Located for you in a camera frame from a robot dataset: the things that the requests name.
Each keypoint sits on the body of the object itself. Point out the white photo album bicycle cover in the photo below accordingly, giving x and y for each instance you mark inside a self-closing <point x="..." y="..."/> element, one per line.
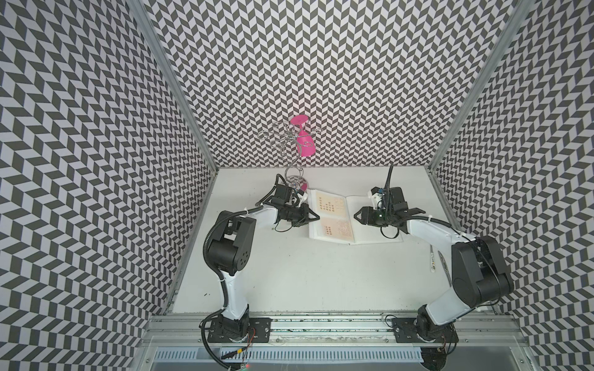
<point x="363" y="234"/>

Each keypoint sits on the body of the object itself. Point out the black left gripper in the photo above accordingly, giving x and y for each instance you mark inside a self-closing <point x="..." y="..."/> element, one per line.
<point x="304" y="216"/>

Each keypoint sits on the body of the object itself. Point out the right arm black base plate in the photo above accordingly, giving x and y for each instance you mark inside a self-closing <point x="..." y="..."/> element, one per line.
<point x="414" y="330"/>

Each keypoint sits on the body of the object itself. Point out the aluminium front rail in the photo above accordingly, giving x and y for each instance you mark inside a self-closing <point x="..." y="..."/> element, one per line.
<point x="340" y="329"/>

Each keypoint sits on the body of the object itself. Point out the metal spoon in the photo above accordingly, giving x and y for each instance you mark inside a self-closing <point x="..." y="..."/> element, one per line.
<point x="432" y="259"/>

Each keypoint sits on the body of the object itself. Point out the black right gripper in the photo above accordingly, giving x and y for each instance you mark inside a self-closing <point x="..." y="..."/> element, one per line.
<point x="366" y="216"/>

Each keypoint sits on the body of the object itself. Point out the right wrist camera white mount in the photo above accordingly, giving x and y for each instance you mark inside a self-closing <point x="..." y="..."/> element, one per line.
<point x="376" y="195"/>

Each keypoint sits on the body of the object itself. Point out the chrome wire cup stand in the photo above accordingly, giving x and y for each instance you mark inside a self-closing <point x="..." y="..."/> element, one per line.
<point x="281" y="135"/>

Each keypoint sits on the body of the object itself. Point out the pale pink card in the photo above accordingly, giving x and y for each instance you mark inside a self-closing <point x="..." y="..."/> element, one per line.
<point x="337" y="230"/>

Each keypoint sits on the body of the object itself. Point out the pink plastic cup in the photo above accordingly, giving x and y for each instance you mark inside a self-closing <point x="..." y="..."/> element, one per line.
<point x="304" y="142"/>

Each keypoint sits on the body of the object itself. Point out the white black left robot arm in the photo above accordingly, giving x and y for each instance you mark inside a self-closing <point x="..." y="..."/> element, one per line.
<point x="227" y="249"/>

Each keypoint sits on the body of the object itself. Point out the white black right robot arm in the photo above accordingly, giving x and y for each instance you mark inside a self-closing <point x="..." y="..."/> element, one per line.
<point x="476" y="271"/>

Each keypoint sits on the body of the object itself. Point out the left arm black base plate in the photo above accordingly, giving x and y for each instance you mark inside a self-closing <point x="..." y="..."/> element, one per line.
<point x="224" y="330"/>

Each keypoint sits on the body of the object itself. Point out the beige calendar card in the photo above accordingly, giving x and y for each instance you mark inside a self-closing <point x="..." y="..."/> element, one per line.
<point x="331" y="205"/>

